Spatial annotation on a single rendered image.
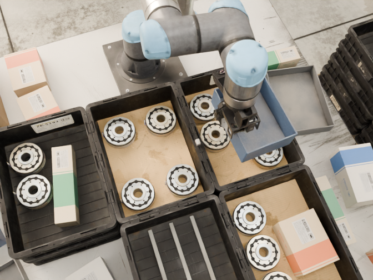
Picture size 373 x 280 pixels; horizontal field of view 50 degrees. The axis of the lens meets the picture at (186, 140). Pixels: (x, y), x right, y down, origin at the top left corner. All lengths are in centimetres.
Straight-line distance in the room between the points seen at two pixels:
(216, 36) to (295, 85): 92
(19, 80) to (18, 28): 119
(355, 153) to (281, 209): 37
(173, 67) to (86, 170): 53
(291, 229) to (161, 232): 39
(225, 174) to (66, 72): 75
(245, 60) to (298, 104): 92
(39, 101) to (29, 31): 124
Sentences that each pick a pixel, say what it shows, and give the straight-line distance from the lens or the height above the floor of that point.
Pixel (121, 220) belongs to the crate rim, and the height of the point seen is 93.
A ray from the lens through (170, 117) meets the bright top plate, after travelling 135.
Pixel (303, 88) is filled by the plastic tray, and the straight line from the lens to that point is 168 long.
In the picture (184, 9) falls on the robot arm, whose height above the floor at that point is 107.
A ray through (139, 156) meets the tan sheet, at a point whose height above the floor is 83.
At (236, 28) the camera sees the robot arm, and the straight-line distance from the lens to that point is 80.
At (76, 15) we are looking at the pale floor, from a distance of 274.
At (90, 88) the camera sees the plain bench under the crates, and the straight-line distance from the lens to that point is 161.
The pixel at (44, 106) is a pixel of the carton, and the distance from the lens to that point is 152.
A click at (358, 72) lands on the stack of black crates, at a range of 211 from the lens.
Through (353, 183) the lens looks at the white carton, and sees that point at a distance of 149.
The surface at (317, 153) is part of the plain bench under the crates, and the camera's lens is 158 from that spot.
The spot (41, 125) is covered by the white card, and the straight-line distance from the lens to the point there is 135.
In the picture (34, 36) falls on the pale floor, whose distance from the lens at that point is 270.
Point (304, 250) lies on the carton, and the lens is 125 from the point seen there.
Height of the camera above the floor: 208
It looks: 67 degrees down
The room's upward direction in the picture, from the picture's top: 8 degrees clockwise
